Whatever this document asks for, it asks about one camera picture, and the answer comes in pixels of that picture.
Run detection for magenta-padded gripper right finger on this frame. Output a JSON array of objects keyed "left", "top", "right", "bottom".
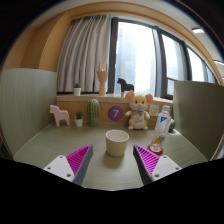
[{"left": 132, "top": 144, "right": 183, "bottom": 186}]

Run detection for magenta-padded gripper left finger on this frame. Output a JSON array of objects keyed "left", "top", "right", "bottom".
[{"left": 43, "top": 143, "right": 94, "bottom": 187}]

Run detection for clear white-capped drink bottle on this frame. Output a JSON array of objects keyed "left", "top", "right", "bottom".
[{"left": 149, "top": 104, "right": 172, "bottom": 154}]

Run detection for flat round red coaster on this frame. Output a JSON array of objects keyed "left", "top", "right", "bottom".
[{"left": 146, "top": 144, "right": 165, "bottom": 156}]

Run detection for small cactus in white pot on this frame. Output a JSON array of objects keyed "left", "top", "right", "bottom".
[{"left": 74, "top": 110, "right": 84, "bottom": 128}]

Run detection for pink horse figurine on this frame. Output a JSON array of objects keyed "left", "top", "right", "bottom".
[{"left": 49, "top": 104, "right": 71, "bottom": 128}]

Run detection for pale yellow cup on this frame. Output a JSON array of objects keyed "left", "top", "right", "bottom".
[{"left": 105, "top": 129, "right": 130, "bottom": 158}]

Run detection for plush mouse toy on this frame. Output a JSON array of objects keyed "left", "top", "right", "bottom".
[{"left": 124, "top": 90, "right": 154, "bottom": 131}]

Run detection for tall green ceramic cactus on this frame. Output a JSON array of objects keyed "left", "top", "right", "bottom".
[{"left": 86, "top": 98, "right": 101, "bottom": 128}]

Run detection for round purple sign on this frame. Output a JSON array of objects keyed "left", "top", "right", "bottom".
[{"left": 107, "top": 105, "right": 125, "bottom": 122}]

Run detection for green plant in white pot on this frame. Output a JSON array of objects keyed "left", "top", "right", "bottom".
[{"left": 73, "top": 82, "right": 82, "bottom": 97}]

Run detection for dark horse figurine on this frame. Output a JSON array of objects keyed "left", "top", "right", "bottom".
[{"left": 116, "top": 77, "right": 135, "bottom": 98}]

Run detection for wooden hand model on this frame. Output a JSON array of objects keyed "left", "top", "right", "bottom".
[{"left": 96, "top": 61, "right": 109, "bottom": 97}]

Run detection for grey curtain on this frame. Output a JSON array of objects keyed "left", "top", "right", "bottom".
[{"left": 56, "top": 14, "right": 113, "bottom": 94}]

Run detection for ceiling lights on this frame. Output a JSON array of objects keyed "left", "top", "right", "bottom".
[{"left": 191, "top": 27, "right": 224, "bottom": 66}]

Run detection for white wall outlet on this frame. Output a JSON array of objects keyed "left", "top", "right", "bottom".
[{"left": 148, "top": 104, "right": 160, "bottom": 117}]

